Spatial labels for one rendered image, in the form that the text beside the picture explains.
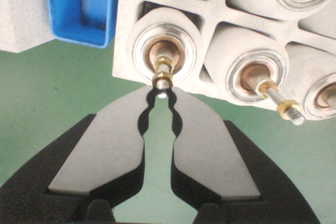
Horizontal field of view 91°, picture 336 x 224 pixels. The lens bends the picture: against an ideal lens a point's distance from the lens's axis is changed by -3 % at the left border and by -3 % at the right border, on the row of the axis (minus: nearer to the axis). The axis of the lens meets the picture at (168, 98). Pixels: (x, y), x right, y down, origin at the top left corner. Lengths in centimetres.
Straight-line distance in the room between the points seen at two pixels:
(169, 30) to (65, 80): 43
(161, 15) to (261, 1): 11
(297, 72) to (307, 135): 51
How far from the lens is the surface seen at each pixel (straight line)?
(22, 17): 38
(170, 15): 20
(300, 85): 29
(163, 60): 17
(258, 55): 23
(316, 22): 34
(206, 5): 28
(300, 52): 34
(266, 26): 31
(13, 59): 64
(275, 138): 74
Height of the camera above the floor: 45
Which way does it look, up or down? 59 degrees down
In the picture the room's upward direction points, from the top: 180 degrees counter-clockwise
